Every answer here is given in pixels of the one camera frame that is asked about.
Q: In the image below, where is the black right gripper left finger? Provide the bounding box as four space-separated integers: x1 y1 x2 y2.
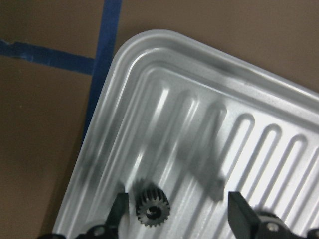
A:
106 193 129 239

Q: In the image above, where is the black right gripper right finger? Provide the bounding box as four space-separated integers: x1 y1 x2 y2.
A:
228 191 261 239

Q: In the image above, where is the small black bearing gear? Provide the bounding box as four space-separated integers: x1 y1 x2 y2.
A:
135 184 171 227

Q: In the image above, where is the silver ribbed metal tray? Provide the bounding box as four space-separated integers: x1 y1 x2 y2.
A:
53 30 319 239

